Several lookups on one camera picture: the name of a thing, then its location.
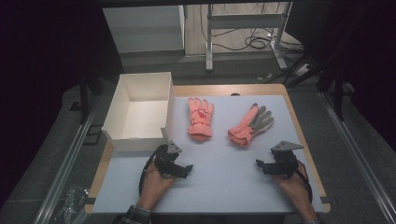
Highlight pink glove with grey palm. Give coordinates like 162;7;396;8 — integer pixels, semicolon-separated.
227;103;276;148

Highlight white power strip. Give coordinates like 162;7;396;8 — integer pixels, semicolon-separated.
294;63;313;77

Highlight grey metal stand frame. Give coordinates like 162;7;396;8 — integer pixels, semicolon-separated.
205;1;294;73

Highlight clear plastic bag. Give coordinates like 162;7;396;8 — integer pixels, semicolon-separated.
50;186;92;224

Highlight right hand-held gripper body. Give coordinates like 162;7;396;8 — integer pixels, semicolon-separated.
270;140;304;180

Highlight white cardboard box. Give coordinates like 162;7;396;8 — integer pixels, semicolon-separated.
101;71;176;153

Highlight person's right hand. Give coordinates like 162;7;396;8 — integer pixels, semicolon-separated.
273;167;316;220

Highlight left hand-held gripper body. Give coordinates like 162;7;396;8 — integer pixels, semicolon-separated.
153;140;183;177

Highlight black floor bracket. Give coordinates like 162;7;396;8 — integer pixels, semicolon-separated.
83;123;103;146

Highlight person's left hand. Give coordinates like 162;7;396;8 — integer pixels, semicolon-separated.
137;161;176;211

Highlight light blue table mat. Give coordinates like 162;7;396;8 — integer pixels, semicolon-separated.
92;94;325;215

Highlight black floor cables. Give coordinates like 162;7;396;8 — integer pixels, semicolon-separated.
214;27;304;53

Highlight aluminium rail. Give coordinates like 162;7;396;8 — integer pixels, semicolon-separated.
319;91;396;224
33;95;105;224

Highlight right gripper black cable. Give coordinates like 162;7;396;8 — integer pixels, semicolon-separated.
294;159;314;203

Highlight white cabinet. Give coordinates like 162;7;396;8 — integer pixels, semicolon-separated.
102;5;186;54

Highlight pink glove with red mark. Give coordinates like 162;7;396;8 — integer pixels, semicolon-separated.
187;96;216;143

